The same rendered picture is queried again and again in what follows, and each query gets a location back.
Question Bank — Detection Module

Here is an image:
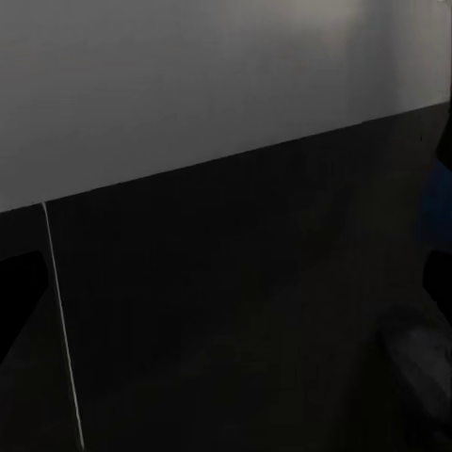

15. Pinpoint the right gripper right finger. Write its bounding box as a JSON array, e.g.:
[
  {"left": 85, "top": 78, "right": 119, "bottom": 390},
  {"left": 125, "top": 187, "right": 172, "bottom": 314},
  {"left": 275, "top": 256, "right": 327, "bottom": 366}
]
[{"left": 422, "top": 250, "right": 452, "bottom": 321}]

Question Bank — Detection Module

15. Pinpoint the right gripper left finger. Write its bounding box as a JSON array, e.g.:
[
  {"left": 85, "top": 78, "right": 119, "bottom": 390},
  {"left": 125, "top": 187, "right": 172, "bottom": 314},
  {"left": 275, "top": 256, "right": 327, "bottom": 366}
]
[{"left": 0, "top": 250, "right": 49, "bottom": 363}]

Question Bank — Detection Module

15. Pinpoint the mouse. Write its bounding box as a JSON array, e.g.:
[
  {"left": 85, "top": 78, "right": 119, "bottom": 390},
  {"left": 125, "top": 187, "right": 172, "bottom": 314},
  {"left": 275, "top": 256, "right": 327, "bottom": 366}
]
[{"left": 382, "top": 322, "right": 452, "bottom": 424}]

